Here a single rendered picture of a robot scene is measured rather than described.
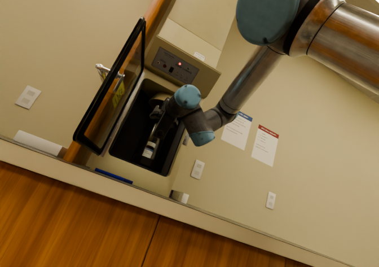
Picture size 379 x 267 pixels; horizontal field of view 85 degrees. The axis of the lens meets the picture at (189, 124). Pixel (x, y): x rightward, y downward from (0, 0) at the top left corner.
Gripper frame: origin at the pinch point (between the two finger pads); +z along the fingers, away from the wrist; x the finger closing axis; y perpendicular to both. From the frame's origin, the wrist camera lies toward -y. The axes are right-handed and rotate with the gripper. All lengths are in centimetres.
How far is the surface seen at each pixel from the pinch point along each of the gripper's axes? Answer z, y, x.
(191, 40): -3.9, 43.9, 2.6
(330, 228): 38, -9, -168
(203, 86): -9.9, 21.5, -10.1
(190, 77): -10.4, 21.9, -2.6
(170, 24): -3.9, 45.5, 15.2
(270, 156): 39, 24, -95
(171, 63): -11.3, 22.8, 7.3
